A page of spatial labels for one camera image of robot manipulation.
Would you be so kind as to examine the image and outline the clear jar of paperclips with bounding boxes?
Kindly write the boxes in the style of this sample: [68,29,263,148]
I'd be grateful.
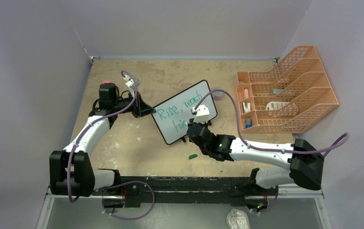
[212,87,224,101]

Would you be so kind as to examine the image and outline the white stapler in organizer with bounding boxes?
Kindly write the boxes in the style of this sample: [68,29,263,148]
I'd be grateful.
[242,102,252,114]

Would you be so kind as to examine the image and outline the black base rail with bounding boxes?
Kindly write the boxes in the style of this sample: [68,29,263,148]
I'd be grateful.
[90,176,279,209]

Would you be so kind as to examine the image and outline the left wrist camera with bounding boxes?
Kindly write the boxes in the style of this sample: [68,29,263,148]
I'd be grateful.
[123,76,141,97]

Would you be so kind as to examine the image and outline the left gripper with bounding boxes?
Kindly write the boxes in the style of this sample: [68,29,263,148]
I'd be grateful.
[112,91,155,118]

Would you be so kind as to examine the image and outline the orange plastic file organizer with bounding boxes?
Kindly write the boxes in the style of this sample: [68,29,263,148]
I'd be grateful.
[235,45,339,134]

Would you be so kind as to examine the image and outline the green marker cap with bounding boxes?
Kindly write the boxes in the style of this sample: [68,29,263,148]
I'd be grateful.
[188,154,198,160]

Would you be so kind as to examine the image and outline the white label card in organizer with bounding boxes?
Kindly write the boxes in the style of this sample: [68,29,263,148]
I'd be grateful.
[266,101,289,111]

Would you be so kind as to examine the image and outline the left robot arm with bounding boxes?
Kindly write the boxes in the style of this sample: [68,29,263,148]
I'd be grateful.
[49,82,155,202]

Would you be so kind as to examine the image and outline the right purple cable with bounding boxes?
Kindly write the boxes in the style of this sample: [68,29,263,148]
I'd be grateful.
[194,90,350,157]

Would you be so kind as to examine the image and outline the aluminium frame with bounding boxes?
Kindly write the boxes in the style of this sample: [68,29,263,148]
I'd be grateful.
[37,184,331,229]

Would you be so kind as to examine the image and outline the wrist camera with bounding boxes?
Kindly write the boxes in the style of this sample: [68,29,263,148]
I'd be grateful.
[123,76,141,97]
[191,104,210,122]

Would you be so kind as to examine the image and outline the clear plastic bag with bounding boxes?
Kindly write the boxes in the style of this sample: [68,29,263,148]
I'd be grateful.
[226,208,250,229]

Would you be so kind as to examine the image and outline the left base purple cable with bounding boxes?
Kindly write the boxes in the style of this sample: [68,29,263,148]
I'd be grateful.
[101,180,156,221]

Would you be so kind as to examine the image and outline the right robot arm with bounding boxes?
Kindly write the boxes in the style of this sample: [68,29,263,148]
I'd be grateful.
[187,123,324,194]

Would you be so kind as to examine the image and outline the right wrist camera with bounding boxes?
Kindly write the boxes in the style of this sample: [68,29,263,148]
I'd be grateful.
[191,104,210,122]

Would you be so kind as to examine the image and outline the small whiteboard black frame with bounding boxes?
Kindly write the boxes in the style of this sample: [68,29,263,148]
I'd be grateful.
[152,80,210,145]

